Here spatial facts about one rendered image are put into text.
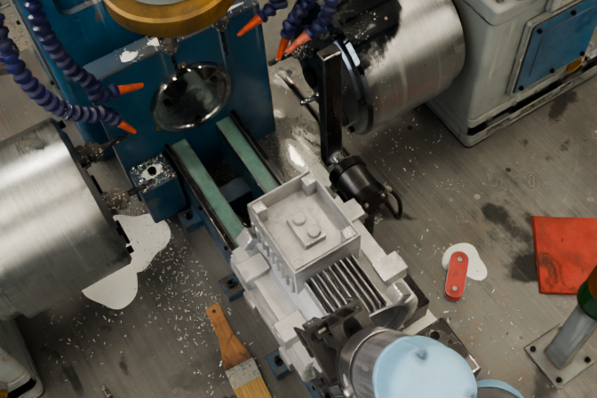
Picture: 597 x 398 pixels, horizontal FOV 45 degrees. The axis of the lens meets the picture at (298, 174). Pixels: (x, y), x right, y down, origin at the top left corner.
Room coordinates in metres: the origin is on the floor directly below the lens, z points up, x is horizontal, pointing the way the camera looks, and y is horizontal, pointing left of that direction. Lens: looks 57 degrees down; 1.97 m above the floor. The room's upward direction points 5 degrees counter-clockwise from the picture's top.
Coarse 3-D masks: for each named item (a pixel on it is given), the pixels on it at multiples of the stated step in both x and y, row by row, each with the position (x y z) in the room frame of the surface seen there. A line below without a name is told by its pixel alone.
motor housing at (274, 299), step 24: (336, 264) 0.41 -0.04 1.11; (360, 264) 0.42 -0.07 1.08; (264, 288) 0.40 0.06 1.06; (288, 288) 0.40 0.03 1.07; (312, 288) 0.39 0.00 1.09; (336, 288) 0.37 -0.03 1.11; (360, 288) 0.37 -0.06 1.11; (384, 288) 0.38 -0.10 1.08; (408, 288) 0.39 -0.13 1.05; (264, 312) 0.38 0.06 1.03; (288, 312) 0.37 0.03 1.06; (312, 312) 0.36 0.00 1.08; (384, 312) 0.39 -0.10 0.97; (408, 312) 0.37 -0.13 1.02; (312, 360) 0.30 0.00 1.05
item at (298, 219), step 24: (288, 192) 0.51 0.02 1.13; (312, 192) 0.51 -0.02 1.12; (264, 216) 0.48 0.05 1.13; (288, 216) 0.48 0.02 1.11; (312, 216) 0.47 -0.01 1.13; (336, 216) 0.47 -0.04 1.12; (264, 240) 0.45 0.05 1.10; (288, 240) 0.45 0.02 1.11; (312, 240) 0.44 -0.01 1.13; (336, 240) 0.44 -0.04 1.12; (360, 240) 0.43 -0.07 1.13; (288, 264) 0.40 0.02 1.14; (312, 264) 0.39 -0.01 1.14
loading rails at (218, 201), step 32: (224, 128) 0.79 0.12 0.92; (192, 160) 0.72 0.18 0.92; (256, 160) 0.71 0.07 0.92; (192, 192) 0.66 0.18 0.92; (224, 192) 0.70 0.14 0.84; (256, 192) 0.67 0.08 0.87; (192, 224) 0.65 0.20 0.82; (224, 224) 0.59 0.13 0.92; (224, 256) 0.58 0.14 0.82; (224, 288) 0.52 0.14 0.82
